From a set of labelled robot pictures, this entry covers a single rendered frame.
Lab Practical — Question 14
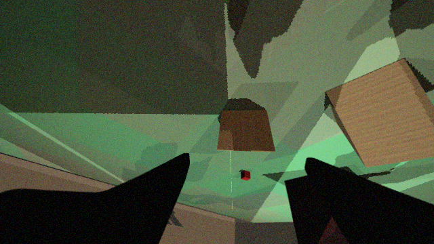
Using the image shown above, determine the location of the small red block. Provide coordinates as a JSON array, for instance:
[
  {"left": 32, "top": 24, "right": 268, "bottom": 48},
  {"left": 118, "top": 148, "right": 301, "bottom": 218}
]
[{"left": 241, "top": 170, "right": 251, "bottom": 181}]

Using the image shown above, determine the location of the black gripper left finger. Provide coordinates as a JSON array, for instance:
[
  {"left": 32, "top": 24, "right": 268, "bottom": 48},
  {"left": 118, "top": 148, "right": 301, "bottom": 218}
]
[{"left": 0, "top": 153, "right": 190, "bottom": 244}]

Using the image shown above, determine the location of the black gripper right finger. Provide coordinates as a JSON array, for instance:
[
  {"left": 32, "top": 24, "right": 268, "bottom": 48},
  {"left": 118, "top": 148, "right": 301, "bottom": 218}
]
[{"left": 304, "top": 157, "right": 434, "bottom": 244}]

